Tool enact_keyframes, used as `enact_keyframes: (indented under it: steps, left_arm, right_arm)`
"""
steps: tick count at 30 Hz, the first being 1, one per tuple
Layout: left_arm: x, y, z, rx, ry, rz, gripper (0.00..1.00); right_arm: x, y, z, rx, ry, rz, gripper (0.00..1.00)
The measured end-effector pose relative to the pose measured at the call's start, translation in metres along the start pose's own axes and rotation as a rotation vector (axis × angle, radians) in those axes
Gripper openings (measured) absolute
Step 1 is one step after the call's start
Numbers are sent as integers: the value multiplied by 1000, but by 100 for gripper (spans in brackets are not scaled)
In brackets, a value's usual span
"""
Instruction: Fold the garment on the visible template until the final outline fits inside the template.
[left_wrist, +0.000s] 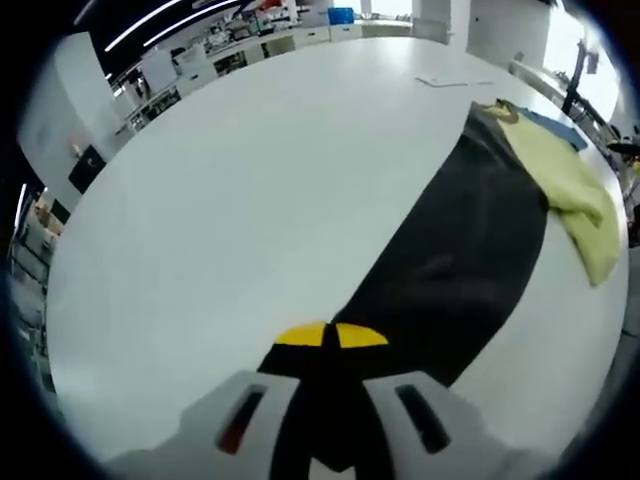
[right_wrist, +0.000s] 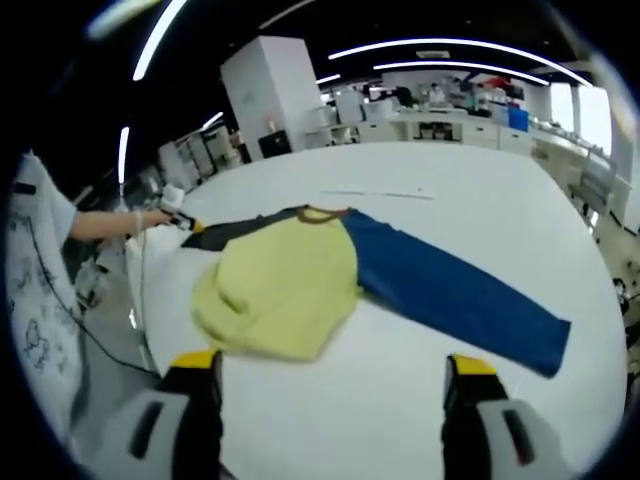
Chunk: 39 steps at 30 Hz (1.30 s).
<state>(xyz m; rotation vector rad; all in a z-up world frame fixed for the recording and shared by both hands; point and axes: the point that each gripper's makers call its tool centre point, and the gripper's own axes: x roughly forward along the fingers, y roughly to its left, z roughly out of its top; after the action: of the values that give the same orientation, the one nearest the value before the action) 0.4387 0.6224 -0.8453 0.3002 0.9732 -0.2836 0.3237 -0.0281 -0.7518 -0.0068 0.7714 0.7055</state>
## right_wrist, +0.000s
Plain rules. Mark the white template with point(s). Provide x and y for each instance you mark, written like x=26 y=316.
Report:
x=390 y=194

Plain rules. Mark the white tall cabinet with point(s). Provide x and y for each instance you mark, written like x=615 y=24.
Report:
x=348 y=107

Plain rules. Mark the blue plastic container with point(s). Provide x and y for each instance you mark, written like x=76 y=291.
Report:
x=518 y=120

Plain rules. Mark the white square pillar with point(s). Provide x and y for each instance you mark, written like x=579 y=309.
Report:
x=270 y=90

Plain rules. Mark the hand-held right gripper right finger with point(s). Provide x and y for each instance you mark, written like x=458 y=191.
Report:
x=467 y=415

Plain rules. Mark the yellow blue black garment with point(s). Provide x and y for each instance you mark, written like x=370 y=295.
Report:
x=280 y=280

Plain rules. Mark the white ceiling light strip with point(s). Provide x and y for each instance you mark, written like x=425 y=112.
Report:
x=124 y=155
x=213 y=120
x=327 y=79
x=155 y=40
x=450 y=42
x=460 y=65

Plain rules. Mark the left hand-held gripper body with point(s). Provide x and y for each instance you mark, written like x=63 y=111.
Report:
x=172 y=197

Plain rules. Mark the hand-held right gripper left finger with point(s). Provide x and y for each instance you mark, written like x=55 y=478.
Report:
x=197 y=415

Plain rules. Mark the person's left hand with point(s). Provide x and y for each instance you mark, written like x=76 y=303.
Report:
x=150 y=220

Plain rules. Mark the white counter unit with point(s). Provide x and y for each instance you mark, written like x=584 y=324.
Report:
x=475 y=131

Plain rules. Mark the black cabinet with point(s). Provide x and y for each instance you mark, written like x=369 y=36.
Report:
x=274 y=145

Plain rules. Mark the grey ceiling rail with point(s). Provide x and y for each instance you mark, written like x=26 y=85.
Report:
x=287 y=12

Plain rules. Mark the person's white printed shirt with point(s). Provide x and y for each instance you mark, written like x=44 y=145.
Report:
x=35 y=280

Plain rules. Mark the grey metal rack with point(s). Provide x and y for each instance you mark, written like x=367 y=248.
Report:
x=600 y=185

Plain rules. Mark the white shelving racks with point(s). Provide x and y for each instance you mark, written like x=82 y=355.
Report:
x=195 y=155

